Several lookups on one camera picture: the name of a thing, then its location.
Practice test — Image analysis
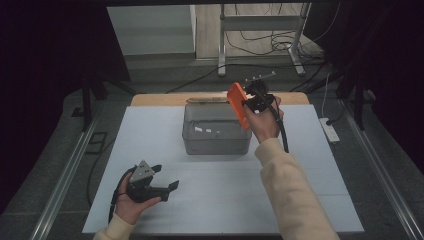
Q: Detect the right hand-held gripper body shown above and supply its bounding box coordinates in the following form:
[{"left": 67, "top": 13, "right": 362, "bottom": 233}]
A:
[{"left": 243, "top": 70, "right": 278, "bottom": 114}]

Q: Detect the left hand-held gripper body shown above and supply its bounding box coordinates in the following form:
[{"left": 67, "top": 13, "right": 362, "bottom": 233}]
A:
[{"left": 125, "top": 159, "right": 170, "bottom": 204}]

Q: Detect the orange phone case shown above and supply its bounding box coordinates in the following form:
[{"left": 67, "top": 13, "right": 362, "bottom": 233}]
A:
[{"left": 226, "top": 81, "right": 252, "bottom": 131}]

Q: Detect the clear grey plastic storage box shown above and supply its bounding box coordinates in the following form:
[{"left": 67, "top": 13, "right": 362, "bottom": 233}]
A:
[{"left": 181, "top": 96, "right": 253, "bottom": 156}]

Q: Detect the person's right hand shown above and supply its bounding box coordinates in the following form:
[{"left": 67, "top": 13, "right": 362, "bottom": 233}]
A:
[{"left": 244, "top": 95, "right": 285, "bottom": 145}]

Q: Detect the person's left hand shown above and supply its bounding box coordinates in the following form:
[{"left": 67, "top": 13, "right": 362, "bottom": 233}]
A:
[{"left": 113, "top": 172, "right": 163, "bottom": 226}]

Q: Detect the white table board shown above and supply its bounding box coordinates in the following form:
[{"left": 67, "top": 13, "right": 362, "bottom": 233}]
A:
[{"left": 82, "top": 104, "right": 365, "bottom": 234}]

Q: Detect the grey metal stand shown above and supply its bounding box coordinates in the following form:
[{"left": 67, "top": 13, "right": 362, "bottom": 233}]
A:
[{"left": 217, "top": 3, "right": 313, "bottom": 78}]

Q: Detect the wooden table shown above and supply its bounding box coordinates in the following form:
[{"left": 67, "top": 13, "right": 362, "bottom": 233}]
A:
[{"left": 129, "top": 92, "right": 310, "bottom": 108}]

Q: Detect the white power strip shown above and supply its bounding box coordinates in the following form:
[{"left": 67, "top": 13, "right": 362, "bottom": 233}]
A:
[{"left": 318, "top": 117, "right": 341, "bottom": 144}]

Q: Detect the black stand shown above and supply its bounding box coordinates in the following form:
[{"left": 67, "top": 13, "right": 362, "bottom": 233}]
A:
[
  {"left": 334, "top": 71, "right": 378, "bottom": 131},
  {"left": 71, "top": 73, "right": 138, "bottom": 133}
]

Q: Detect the white cabinet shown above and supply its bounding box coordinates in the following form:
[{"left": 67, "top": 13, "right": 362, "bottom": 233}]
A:
[{"left": 107, "top": 4, "right": 197, "bottom": 58}]

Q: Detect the left hand-held gripper black cable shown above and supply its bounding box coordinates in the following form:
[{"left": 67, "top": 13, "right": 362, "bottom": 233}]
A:
[{"left": 107, "top": 165, "right": 138, "bottom": 225}]

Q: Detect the hand-held gripper black cable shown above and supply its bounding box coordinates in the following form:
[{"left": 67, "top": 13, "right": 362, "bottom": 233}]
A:
[
  {"left": 107, "top": 165, "right": 138, "bottom": 225},
  {"left": 253, "top": 88, "right": 290, "bottom": 154}
]

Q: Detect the right hand-held gripper black cable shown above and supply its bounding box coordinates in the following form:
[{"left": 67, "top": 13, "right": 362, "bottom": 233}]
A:
[{"left": 253, "top": 88, "right": 290, "bottom": 154}]

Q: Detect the long black floor cable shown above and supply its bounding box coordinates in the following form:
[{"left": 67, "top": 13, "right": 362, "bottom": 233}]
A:
[{"left": 164, "top": 62, "right": 326, "bottom": 94}]

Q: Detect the thin black floor cable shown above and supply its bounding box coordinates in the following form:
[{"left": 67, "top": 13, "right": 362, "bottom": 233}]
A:
[{"left": 86, "top": 139, "right": 116, "bottom": 208}]

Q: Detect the tangle of black cables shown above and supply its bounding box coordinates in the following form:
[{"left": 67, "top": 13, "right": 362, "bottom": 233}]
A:
[{"left": 224, "top": 3, "right": 341, "bottom": 58}]

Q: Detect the white power cable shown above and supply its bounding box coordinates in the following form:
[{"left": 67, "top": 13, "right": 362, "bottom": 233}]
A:
[{"left": 320, "top": 71, "right": 332, "bottom": 120}]

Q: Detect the black plug with cable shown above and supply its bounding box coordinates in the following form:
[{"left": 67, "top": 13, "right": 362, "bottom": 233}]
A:
[{"left": 325, "top": 108, "right": 350, "bottom": 127}]

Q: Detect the aluminium floor rail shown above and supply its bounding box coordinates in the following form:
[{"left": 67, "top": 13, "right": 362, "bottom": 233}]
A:
[
  {"left": 29, "top": 119, "right": 98, "bottom": 240},
  {"left": 339, "top": 99, "right": 424, "bottom": 240}
]

